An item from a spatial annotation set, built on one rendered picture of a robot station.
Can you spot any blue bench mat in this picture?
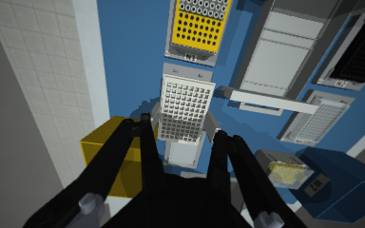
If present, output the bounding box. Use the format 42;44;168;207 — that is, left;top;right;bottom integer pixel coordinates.
96;0;365;158

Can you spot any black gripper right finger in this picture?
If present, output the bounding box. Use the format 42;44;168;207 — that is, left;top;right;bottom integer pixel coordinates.
203;110;308;228

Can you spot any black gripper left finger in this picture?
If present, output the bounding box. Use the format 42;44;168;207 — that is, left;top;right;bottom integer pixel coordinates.
23;102;177;228

